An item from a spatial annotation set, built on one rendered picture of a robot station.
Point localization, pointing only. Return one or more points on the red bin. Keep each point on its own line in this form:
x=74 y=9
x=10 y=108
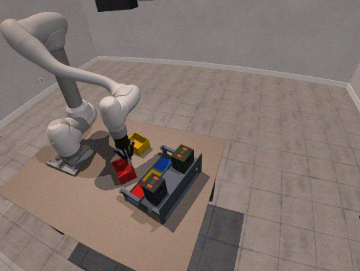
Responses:
x=122 y=167

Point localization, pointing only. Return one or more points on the yellow bin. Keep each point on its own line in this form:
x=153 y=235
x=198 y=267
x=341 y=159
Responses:
x=142 y=144

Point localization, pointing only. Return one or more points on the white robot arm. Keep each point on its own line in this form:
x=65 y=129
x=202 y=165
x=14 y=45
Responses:
x=41 y=39

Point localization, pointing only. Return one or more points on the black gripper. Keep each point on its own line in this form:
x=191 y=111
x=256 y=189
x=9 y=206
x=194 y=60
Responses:
x=122 y=144

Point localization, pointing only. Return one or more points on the dark grey metal shelf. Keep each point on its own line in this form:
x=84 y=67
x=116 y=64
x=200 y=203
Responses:
x=177 y=183

